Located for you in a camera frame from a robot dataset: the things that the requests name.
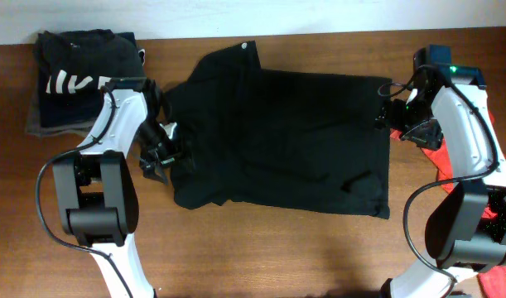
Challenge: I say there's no red shirt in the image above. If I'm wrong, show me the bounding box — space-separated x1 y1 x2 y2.
382 113 506 297

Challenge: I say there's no folded grey shirt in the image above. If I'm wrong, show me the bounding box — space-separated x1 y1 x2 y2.
25 89 94 137

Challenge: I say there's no folded navy printed shirt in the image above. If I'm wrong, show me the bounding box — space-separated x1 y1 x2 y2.
33 29 146 128

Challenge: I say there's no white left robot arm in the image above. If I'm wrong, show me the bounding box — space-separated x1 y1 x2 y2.
46 78 187 297

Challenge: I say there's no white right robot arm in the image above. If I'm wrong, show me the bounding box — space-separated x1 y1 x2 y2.
375 45 506 297

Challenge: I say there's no black polo shirt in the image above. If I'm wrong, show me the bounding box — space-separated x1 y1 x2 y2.
165 41 390 219

